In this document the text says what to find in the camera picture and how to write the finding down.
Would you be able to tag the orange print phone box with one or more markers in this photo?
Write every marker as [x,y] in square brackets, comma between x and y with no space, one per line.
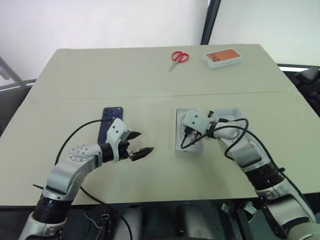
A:
[222,56]

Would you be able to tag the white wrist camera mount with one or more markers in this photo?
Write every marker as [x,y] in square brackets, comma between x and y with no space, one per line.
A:
[196,120]
[116,130]

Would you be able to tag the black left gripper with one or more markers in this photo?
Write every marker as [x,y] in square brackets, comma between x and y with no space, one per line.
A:
[123,150]

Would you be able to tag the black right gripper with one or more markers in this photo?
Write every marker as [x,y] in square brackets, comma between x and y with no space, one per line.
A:
[191,133]

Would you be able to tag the dark blue smartphone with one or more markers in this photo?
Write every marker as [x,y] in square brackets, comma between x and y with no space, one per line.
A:
[112,112]

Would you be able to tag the grey rounded shape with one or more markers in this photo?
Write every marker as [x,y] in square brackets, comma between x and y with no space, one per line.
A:
[192,222]
[133,222]

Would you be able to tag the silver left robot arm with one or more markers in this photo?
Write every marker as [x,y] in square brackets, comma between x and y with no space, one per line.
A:
[75,170]

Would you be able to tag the white phone box base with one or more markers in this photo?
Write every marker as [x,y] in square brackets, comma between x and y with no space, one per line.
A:
[192,150]

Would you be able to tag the black chair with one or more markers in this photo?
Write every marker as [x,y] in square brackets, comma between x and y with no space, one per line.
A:
[308,80]

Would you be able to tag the black vertical pole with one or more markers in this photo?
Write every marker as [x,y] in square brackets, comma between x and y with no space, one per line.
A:
[210,22]

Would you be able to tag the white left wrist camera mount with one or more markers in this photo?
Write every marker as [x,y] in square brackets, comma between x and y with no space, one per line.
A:
[116,130]

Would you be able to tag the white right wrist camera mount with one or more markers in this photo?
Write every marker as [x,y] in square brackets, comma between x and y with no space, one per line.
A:
[196,120]

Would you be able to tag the grey metal frame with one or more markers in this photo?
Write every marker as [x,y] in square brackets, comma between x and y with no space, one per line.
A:
[10,72]

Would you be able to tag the small black port box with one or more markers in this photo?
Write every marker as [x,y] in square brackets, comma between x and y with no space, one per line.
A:
[106,220]

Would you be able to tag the black table leg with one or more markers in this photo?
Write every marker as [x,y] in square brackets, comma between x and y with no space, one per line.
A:
[243,222]

